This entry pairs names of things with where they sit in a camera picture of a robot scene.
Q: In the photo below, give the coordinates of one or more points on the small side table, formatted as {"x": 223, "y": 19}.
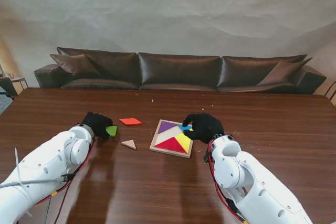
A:
{"x": 18, "y": 79}

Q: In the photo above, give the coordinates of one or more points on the orange tangram parallelogram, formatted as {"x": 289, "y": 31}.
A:
{"x": 130, "y": 121}

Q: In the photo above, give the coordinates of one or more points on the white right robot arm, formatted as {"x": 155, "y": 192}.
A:
{"x": 249, "y": 182}

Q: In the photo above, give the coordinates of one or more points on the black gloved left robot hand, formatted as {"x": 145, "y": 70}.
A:
{"x": 97, "y": 124}

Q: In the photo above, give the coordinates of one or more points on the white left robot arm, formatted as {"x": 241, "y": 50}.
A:
{"x": 44, "y": 166}

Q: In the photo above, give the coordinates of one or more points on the green tangram square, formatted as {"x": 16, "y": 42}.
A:
{"x": 113, "y": 130}

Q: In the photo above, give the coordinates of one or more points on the brown leather sofa pillow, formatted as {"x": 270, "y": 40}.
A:
{"x": 76, "y": 66}
{"x": 283, "y": 73}

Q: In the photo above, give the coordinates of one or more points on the large red tangram triangle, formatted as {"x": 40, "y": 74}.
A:
{"x": 170, "y": 146}

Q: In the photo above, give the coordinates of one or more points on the dark brown leather sofa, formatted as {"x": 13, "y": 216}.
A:
{"x": 178, "y": 69}

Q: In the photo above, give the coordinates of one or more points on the natural wood tangram triangle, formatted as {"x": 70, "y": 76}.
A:
{"x": 130, "y": 144}

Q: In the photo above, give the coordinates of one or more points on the large yellow tangram triangle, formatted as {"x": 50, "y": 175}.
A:
{"x": 183, "y": 142}

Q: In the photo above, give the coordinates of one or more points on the purple tangram triangle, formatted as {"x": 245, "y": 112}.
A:
{"x": 165, "y": 127}

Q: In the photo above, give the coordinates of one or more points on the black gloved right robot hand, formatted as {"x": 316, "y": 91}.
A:
{"x": 206, "y": 127}

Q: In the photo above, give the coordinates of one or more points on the square wooden tangram tray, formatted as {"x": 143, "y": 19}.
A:
{"x": 165, "y": 137}

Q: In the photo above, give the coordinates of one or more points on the blue tangram triangle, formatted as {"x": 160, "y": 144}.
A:
{"x": 185, "y": 127}

